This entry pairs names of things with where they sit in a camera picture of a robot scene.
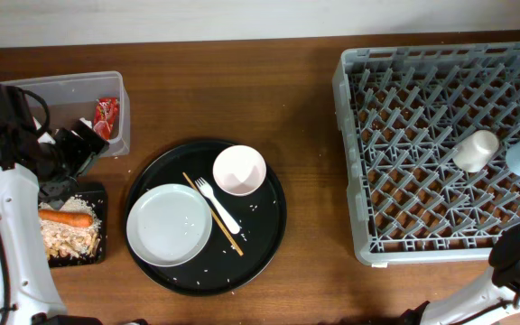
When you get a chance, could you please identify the orange carrot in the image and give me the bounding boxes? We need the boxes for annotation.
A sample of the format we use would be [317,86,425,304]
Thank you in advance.
[38,209,93,228]

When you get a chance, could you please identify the red snack wrapper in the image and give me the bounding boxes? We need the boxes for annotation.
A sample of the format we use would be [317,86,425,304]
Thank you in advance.
[93,97,119,141]

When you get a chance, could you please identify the white cup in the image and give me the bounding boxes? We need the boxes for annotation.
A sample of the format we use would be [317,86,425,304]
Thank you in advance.
[452,130,499,173]

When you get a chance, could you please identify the rice and food scraps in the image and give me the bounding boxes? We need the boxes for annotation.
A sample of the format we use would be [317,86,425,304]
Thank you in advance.
[39,195,102,259]

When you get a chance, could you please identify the white plate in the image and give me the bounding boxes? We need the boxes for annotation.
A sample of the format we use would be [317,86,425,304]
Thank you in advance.
[126,184,213,267]

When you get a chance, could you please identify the white tissue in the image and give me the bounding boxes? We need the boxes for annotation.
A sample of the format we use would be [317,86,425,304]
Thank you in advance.
[32,117,93,144]

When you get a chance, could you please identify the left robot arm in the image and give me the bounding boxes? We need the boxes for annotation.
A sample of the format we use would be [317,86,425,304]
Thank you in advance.
[0,84,108,324]

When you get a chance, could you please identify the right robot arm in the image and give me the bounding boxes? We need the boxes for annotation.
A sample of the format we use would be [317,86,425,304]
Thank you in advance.
[395,141,520,325]

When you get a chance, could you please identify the grey dishwasher rack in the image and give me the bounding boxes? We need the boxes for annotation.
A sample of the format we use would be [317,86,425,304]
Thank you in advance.
[332,42,520,267]

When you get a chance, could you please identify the black rectangular tray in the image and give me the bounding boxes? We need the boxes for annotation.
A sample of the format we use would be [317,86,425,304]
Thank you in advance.
[39,182,108,268]

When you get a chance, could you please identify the clear plastic bin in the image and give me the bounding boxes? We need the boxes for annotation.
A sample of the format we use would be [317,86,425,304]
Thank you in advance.
[5,70,131,157]

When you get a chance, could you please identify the wooden chopstick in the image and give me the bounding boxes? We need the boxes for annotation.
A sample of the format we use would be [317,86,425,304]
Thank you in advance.
[182,172,244,256]

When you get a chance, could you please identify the white plastic fork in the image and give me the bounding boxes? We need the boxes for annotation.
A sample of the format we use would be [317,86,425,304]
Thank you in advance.
[195,178,241,234]

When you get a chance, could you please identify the white bowl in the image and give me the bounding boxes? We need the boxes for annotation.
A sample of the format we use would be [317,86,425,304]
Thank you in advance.
[212,145,267,197]

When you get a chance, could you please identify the round black serving tray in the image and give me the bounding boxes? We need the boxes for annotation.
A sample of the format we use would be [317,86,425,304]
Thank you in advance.
[125,139,287,296]

